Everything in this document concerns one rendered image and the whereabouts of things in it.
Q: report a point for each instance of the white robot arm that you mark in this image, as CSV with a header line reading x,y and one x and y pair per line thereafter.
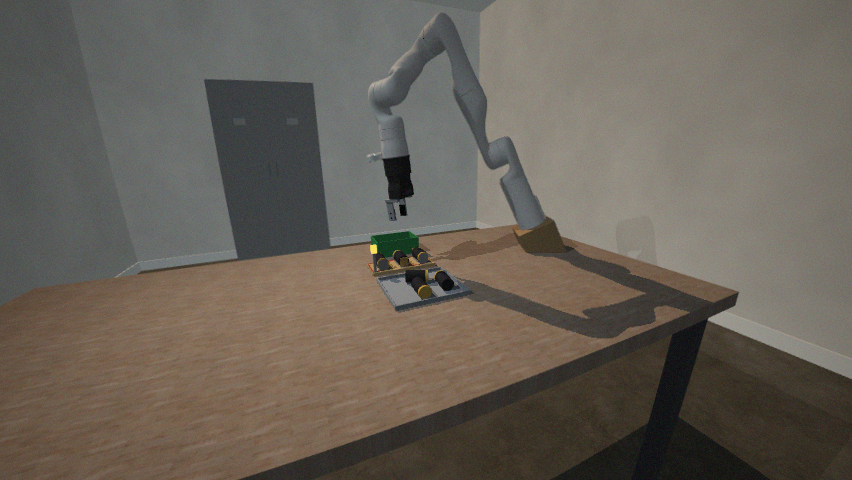
x,y
439,35

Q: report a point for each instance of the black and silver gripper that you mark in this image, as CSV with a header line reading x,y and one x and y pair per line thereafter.
x,y
397,167

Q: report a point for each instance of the green open-top box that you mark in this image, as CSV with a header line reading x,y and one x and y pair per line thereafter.
x,y
388,243

